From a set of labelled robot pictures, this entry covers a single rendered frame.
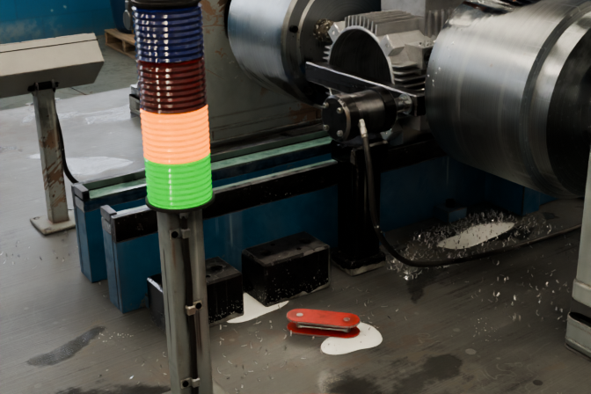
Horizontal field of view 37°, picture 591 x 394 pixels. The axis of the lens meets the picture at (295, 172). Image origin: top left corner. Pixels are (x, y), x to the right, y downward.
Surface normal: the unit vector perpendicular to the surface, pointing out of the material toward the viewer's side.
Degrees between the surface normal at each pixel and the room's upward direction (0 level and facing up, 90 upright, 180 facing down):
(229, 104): 90
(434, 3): 90
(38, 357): 0
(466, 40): 54
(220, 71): 90
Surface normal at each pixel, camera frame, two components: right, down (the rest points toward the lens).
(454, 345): -0.02, -0.94
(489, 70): -0.78, -0.14
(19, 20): 0.59, 0.26
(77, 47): 0.42, -0.38
